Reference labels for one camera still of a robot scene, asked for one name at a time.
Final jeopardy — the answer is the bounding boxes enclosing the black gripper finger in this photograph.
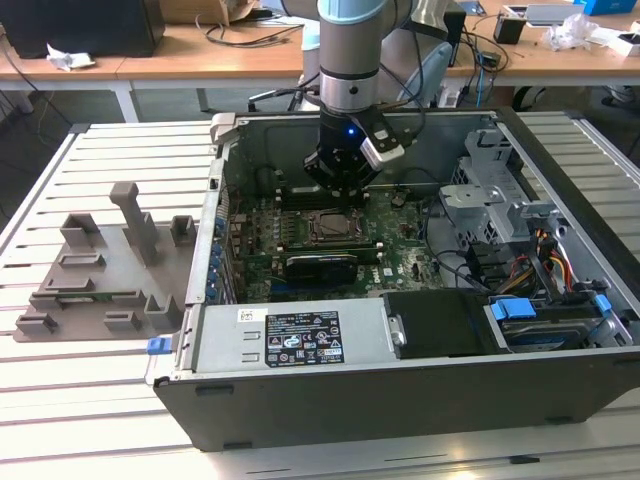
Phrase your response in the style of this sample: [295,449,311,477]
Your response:
[349,164,385,207]
[302,148,351,207]

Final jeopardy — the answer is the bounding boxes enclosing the silver CPU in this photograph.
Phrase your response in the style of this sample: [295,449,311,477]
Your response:
[318,213,352,238]

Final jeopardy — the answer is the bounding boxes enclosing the metal socket cover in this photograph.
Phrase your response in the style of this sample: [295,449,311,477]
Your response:
[308,208,359,247]

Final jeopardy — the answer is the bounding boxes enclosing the CPU socket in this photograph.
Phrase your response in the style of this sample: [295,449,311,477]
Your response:
[307,207,361,247]

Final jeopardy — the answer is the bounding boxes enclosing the black RAM slot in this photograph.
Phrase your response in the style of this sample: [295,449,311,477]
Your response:
[279,247,385,265]
[277,197,370,212]
[275,188,372,202]
[276,238,386,254]

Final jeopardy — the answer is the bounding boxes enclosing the green motherboard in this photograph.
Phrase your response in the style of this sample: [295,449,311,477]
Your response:
[222,185,451,304]

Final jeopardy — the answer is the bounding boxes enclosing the black graphics card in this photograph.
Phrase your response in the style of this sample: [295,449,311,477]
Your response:
[282,251,361,290]

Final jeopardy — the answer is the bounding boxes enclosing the silver metal drive cage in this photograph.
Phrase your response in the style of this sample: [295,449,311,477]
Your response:
[438,127,571,247]

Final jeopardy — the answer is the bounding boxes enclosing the black speaker box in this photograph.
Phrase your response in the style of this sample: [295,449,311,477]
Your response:
[444,9,468,69]

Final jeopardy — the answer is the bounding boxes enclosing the long wooden desk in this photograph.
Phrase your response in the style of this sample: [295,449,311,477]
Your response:
[114,0,640,94]

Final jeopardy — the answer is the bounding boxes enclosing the blue disk carrier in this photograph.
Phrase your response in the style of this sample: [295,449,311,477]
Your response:
[487,296,539,324]

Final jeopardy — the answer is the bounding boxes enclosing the silver power supply unit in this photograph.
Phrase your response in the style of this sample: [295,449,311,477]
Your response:
[191,298,401,377]

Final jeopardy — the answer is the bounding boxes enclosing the grey parts rack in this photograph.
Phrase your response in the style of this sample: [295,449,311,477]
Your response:
[12,181,200,345]

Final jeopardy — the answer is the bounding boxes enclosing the black PC case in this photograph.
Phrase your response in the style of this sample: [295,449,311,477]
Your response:
[143,104,640,454]

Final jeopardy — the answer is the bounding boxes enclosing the silver hard disk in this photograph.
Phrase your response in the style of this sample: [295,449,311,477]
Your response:
[499,321,589,353]

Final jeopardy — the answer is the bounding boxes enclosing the grey flat device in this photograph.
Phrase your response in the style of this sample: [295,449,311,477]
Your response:
[503,3,586,27]

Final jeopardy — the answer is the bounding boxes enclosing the clear plastic bag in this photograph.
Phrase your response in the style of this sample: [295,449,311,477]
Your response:
[542,13,609,52]

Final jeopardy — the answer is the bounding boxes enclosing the green RAM stick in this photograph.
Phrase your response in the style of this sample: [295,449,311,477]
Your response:
[55,292,139,305]

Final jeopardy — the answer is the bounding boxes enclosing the crumpled white paper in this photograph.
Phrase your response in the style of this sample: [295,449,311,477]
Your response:
[45,42,97,72]

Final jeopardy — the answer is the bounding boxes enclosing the large black box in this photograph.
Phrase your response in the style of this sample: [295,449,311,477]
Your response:
[0,0,167,60]

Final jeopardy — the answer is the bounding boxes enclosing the blue box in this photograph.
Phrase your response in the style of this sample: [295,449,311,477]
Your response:
[572,0,632,17]

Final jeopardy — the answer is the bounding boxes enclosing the white box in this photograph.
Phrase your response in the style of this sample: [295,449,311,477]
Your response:
[605,28,640,59]

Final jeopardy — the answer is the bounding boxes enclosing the short wooden desk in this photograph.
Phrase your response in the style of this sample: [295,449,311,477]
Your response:
[0,47,134,124]

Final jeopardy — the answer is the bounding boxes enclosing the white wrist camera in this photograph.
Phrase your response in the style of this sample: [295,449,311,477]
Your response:
[357,113,407,165]

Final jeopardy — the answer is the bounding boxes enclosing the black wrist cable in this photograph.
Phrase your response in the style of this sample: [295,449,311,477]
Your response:
[379,24,429,149]

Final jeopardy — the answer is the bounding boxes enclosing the grey case release handle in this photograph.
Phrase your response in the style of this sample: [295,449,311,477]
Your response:
[209,113,240,147]

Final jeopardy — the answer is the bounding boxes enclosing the expansion slot bracket row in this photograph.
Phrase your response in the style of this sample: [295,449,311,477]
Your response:
[207,189,237,304]

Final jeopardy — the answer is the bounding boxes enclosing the black data wire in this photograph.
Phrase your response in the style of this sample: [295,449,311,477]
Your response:
[422,196,494,297]

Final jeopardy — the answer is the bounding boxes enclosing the coloured power wires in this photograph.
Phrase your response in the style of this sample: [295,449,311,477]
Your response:
[501,226,575,297]

